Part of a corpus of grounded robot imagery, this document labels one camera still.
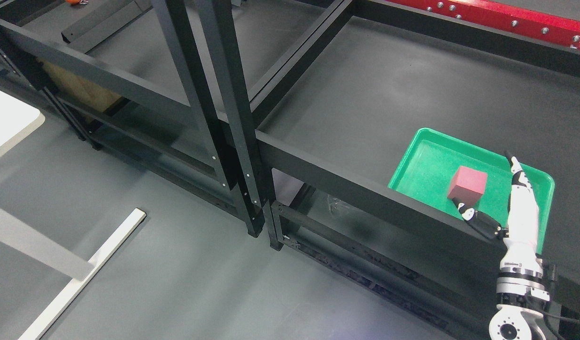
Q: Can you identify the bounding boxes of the dark metal shelf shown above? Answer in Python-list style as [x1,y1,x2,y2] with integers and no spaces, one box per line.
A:
[0,0,272,237]
[196,0,580,340]

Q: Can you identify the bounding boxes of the pink red block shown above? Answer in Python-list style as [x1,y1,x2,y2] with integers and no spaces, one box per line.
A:
[447,166,488,206]

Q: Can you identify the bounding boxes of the dark metal shelf left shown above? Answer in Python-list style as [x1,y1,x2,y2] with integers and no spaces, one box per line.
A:
[0,0,272,237]

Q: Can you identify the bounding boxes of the green plastic tray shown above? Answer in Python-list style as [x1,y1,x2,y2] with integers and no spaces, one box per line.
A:
[388,127,555,255]

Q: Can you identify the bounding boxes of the white desk with T-leg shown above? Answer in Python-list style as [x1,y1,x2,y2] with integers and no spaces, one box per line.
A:
[0,85,147,340]

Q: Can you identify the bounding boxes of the dark metal shelf middle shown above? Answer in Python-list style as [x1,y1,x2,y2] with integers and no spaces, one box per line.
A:
[196,0,580,340]

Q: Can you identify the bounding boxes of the brown cardboard box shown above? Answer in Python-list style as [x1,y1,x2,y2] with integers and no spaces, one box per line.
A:
[37,58,122,112]

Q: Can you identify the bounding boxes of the red metal beam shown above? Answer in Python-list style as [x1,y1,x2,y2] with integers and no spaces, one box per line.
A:
[394,0,580,51]

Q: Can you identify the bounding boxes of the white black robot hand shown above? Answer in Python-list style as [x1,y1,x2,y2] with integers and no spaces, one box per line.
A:
[451,151,543,281]

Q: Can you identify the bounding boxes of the clear plastic bag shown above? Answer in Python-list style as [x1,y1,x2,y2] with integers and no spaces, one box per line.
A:
[326,194,361,218]

